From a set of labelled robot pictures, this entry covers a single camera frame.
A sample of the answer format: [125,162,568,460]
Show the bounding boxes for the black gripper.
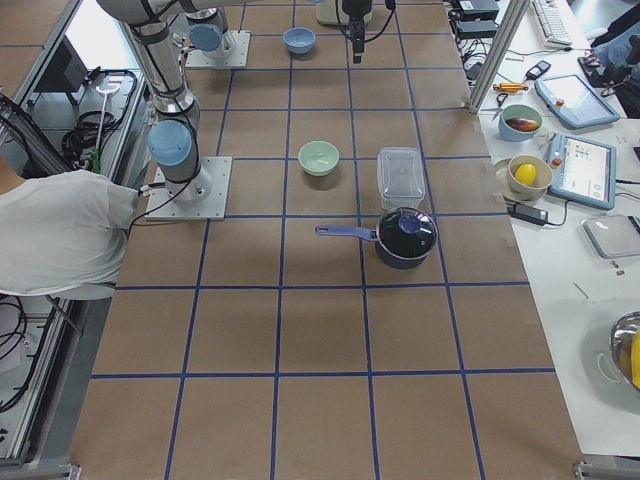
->
[342,0,372,64]

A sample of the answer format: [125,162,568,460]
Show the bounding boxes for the green bowl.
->
[298,140,340,177]

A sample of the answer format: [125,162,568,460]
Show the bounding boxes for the blue bowl with fruit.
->
[498,104,542,142]

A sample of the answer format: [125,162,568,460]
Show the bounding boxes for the beige bowl with lemon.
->
[494,155,553,201]

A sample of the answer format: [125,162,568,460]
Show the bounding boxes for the metal bowl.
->
[596,311,639,394]

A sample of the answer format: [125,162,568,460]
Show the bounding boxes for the beige machine base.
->
[315,0,349,27]

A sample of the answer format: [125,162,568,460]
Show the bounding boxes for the clear plastic container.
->
[377,147,426,210]

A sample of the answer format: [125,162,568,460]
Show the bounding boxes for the scissors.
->
[493,92,509,119]

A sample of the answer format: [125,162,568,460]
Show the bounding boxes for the red mango fruit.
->
[505,117,539,133]

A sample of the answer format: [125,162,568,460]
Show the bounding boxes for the black remote device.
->
[525,60,551,81]

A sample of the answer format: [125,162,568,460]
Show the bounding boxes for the white keyboard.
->
[530,0,572,48]

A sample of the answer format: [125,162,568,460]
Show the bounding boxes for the blue pot with lid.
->
[315,207,438,270]

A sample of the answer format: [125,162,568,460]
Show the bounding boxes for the yellow lemon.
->
[513,163,537,186]

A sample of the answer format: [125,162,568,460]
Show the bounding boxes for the teach pendant upper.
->
[534,74,620,129]

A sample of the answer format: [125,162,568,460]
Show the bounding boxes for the teach pendant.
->
[534,74,620,129]
[547,134,617,211]

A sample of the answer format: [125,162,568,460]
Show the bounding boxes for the black power adapter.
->
[507,202,548,226]

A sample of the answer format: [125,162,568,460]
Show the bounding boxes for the teach pendant lower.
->
[547,134,617,211]

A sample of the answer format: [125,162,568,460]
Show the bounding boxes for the black monitor on cart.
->
[35,35,88,106]

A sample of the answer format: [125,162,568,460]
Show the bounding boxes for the grey kitchen scale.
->
[581,215,639,259]

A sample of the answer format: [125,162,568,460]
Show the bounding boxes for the person in white shirt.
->
[1,160,138,296]

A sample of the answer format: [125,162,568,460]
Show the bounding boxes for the orange handled tool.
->
[492,82,529,94]

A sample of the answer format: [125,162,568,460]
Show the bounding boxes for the aluminium frame post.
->
[467,0,529,114]

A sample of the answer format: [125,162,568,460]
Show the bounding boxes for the green handled white tool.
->
[91,75,123,173]

